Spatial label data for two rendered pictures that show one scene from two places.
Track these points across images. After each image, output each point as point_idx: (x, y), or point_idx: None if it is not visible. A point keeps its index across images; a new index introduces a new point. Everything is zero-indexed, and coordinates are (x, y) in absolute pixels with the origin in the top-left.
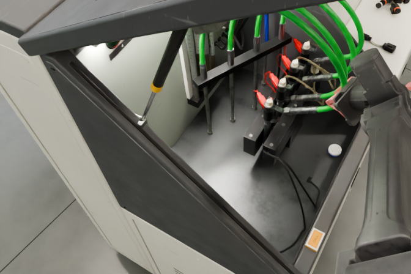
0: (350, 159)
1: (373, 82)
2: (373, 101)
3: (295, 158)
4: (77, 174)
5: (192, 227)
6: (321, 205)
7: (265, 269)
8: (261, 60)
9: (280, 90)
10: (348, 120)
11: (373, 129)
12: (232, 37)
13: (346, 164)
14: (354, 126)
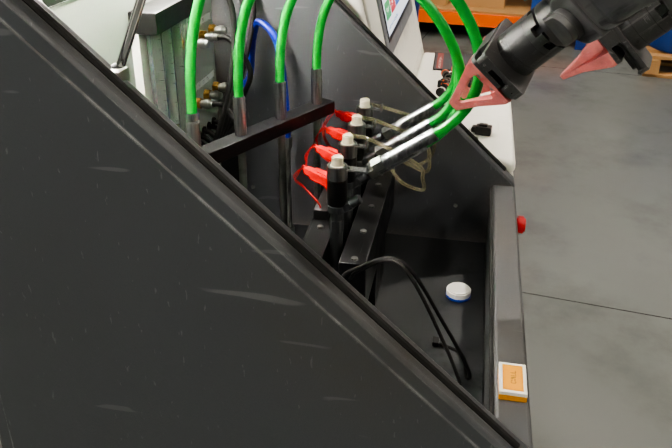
0: (503, 263)
1: None
2: None
3: (394, 317)
4: None
5: (240, 412)
6: (491, 333)
7: (443, 446)
8: (277, 188)
9: (346, 154)
10: (511, 83)
11: None
12: (241, 64)
13: (500, 271)
14: (472, 258)
